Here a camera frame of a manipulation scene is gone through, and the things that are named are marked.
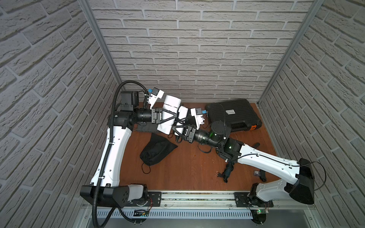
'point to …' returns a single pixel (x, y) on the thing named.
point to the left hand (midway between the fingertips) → (177, 115)
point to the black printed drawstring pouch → (158, 148)
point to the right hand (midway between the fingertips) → (175, 128)
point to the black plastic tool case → (239, 113)
